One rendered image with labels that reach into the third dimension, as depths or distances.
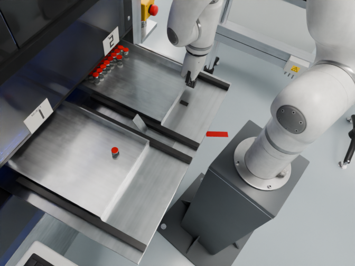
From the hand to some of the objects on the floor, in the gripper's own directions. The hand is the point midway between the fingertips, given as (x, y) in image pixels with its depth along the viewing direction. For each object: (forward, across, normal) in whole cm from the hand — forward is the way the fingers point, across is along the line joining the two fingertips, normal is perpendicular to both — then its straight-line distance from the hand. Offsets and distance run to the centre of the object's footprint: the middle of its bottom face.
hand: (191, 82), depth 98 cm
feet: (+91, +90, +16) cm, 129 cm away
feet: (+94, +90, -99) cm, 164 cm away
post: (+91, +11, +34) cm, 98 cm away
